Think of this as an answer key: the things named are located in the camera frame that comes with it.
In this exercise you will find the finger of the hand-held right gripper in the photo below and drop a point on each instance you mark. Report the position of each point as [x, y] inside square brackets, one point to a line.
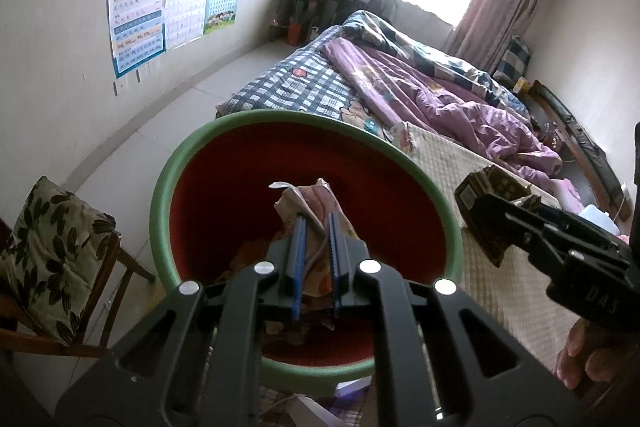
[575, 224]
[500, 219]

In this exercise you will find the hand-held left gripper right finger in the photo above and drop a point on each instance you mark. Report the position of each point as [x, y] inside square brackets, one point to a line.
[334, 257]

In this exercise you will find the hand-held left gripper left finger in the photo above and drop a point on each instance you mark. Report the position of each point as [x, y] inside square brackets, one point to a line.
[299, 257]

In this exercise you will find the dark gold wrapper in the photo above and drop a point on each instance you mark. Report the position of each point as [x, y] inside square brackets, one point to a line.
[500, 184]

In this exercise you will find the pink wrapper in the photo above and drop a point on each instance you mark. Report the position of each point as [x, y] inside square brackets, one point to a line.
[320, 202]

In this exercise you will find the green basin with red inside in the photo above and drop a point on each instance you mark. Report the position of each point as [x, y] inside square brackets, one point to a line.
[225, 187]

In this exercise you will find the person's right hand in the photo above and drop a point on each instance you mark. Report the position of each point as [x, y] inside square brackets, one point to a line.
[575, 349]

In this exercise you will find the pale plastic container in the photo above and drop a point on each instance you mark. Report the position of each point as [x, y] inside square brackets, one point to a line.
[597, 214]

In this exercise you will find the pink cloth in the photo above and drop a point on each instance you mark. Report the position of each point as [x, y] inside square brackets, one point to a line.
[567, 194]

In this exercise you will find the beige checked mat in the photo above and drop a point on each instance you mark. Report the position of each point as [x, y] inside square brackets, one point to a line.
[450, 157]

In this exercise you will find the dark wooden headboard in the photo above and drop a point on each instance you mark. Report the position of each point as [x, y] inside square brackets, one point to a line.
[580, 142]

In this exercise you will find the small yellow box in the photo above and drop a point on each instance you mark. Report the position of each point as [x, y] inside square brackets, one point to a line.
[521, 85]

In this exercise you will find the purple quilt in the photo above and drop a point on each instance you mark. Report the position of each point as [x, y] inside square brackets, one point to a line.
[425, 102]

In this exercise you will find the blue checked pillow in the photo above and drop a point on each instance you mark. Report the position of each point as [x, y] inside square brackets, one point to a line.
[512, 59]

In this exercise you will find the blue checked bedsheet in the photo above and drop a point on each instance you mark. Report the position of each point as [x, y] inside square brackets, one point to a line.
[280, 92]

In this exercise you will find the blue patchwork quilt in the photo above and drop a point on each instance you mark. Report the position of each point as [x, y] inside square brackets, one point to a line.
[435, 59]

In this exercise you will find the wooden chair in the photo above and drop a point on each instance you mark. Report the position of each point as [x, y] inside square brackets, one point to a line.
[100, 287]

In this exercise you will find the long pink curtain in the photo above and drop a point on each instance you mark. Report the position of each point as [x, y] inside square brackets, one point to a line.
[500, 2]

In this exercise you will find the red container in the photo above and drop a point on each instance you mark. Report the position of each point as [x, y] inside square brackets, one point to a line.
[293, 35]

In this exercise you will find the leaf-print cushion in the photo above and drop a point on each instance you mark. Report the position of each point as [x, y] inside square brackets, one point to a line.
[55, 252]

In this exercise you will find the dark cluttered desk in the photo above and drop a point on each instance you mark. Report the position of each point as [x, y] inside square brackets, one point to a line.
[305, 7]

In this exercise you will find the white wall socket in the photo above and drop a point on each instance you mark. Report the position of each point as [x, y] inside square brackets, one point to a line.
[119, 87]

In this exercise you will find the white chart wall poster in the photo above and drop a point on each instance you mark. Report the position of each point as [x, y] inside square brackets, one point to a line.
[187, 2]

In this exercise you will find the blue striped wall poster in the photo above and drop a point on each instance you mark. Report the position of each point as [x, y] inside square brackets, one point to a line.
[137, 17]

